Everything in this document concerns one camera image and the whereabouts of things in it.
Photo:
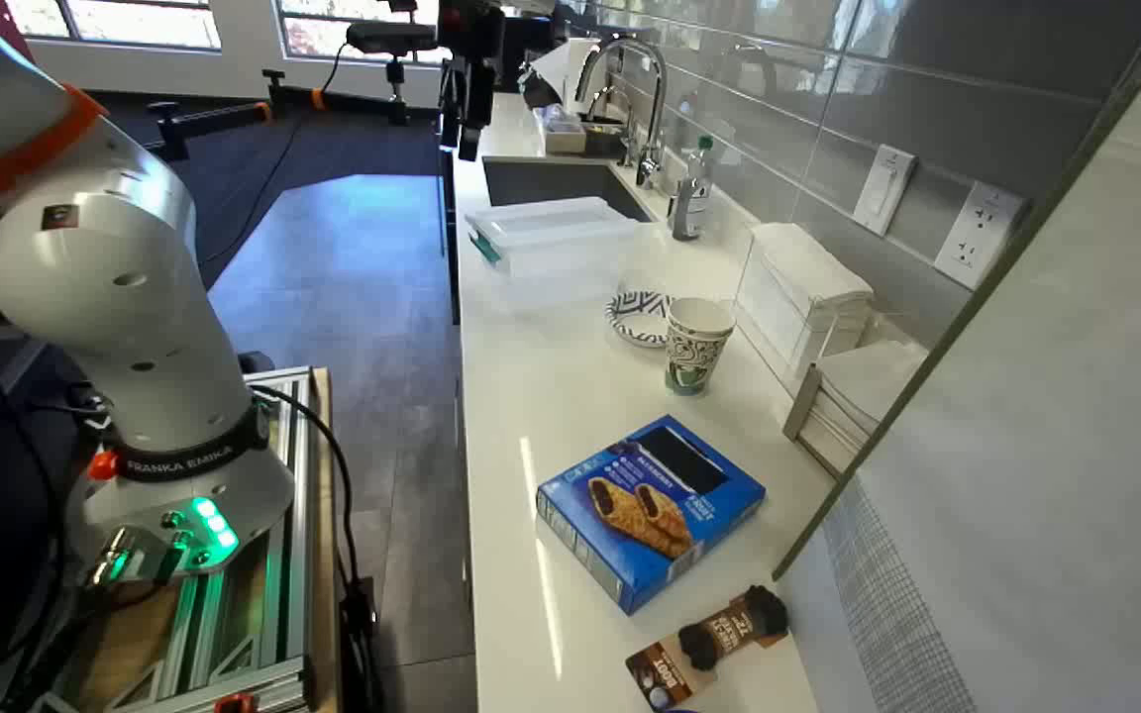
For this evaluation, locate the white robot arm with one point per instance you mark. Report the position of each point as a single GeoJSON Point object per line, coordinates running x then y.
{"type": "Point", "coordinates": [98, 257]}

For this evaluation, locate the white wall outlet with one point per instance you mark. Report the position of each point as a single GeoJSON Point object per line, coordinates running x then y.
{"type": "Point", "coordinates": [975, 234]}

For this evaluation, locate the dark kitchen sink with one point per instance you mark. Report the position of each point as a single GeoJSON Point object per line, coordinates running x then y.
{"type": "Point", "coordinates": [546, 180]}

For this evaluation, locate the green patterned paper cup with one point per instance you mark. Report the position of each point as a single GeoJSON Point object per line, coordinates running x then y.
{"type": "Point", "coordinates": [697, 342]}

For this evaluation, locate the white light switch plate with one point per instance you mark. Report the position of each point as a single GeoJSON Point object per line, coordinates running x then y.
{"type": "Point", "coordinates": [887, 187]}

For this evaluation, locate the brown black snack packet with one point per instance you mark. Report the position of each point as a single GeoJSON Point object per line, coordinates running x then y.
{"type": "Point", "coordinates": [689, 661]}

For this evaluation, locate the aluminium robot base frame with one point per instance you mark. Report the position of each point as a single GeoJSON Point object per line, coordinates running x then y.
{"type": "Point", "coordinates": [209, 597]}

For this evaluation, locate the white napkin stack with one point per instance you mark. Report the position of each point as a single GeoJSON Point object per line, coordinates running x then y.
{"type": "Point", "coordinates": [797, 297]}

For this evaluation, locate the clear storage bin lid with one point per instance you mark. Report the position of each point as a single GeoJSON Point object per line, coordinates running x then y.
{"type": "Point", "coordinates": [554, 222]}

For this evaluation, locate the black camera on tripod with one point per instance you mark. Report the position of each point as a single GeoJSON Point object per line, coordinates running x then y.
{"type": "Point", "coordinates": [398, 41]}

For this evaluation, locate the clear plastic storage bin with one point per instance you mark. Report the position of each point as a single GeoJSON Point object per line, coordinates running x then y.
{"type": "Point", "coordinates": [546, 277]}

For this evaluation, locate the wooden napkin holder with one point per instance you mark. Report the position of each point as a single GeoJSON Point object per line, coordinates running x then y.
{"type": "Point", "coordinates": [846, 399]}

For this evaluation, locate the blue snack bar box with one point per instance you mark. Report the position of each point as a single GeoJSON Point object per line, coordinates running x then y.
{"type": "Point", "coordinates": [649, 508]}

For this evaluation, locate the chrome kitchen faucet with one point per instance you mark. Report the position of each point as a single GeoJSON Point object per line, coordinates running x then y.
{"type": "Point", "coordinates": [627, 75]}

